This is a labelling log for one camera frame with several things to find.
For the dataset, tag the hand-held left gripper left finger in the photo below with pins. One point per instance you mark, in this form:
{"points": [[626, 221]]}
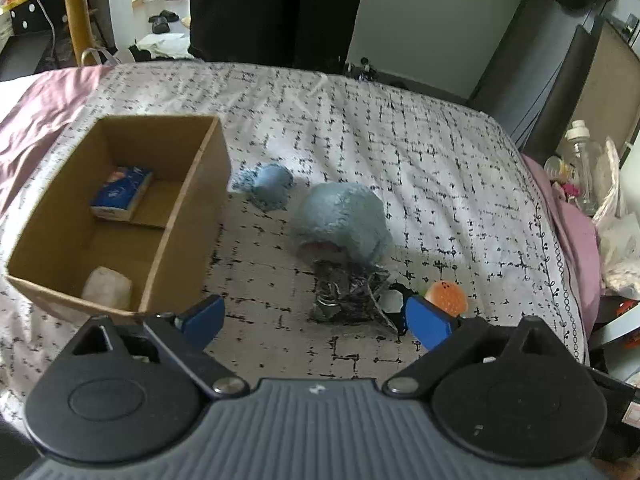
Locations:
{"points": [[202, 321]]}

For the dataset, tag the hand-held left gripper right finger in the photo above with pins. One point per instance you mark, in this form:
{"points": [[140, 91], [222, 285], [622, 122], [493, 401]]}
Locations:
{"points": [[425, 324]]}

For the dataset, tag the orange burger toy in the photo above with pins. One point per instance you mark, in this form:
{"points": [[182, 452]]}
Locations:
{"points": [[447, 297]]}

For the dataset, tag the brown cardboard box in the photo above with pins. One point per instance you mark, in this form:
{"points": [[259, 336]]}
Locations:
{"points": [[197, 200]]}

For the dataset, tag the large blue plush toy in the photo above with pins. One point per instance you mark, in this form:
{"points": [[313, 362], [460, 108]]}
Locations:
{"points": [[340, 220]]}

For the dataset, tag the small blue plush toy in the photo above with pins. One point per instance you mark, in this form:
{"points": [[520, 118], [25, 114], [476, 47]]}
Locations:
{"points": [[272, 185]]}

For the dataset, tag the white soft sponge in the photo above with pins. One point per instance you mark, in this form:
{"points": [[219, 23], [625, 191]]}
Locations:
{"points": [[106, 286]]}

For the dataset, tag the blue tissue packet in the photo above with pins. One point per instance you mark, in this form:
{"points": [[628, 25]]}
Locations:
{"points": [[122, 192]]}

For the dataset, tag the white black patterned blanket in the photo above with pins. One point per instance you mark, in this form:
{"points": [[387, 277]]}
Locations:
{"points": [[400, 150]]}

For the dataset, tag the small bottle with pink label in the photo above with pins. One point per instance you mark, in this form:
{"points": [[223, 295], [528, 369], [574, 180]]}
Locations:
{"points": [[560, 170]]}

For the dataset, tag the white plastic bag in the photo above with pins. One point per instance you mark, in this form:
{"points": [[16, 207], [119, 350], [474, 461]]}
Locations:
{"points": [[617, 230]]}

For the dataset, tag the clear plastic bottle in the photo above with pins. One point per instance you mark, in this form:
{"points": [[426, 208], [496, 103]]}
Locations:
{"points": [[585, 170]]}

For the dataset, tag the white cloth on floor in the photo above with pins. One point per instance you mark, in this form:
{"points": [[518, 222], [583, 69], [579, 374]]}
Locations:
{"points": [[162, 45]]}

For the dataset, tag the grey door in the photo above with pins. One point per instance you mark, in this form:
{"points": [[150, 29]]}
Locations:
{"points": [[520, 50]]}

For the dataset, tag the white bed sheet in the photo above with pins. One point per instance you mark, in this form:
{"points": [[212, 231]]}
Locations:
{"points": [[10, 95]]}

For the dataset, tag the beige slipper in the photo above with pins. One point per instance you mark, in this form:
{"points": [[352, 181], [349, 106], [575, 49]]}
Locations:
{"points": [[185, 20]]}

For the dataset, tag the black hanging coat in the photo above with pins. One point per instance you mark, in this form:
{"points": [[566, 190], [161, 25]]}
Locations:
{"points": [[275, 5]]}

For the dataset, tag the round table with yellow leg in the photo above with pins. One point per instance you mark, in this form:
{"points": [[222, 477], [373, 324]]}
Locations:
{"points": [[80, 15]]}

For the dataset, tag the black low cabinet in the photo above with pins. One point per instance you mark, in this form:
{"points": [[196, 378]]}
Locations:
{"points": [[35, 15]]}

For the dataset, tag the brown board with dark frame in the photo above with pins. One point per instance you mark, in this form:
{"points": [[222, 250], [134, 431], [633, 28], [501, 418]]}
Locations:
{"points": [[595, 85]]}

